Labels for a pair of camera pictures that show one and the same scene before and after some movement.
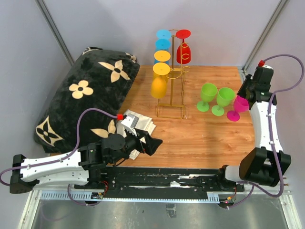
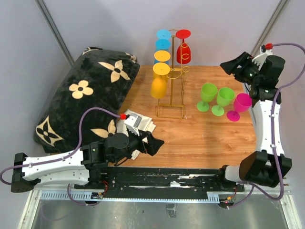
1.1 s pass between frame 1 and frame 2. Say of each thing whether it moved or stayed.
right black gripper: moved
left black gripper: stayed
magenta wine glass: stayed
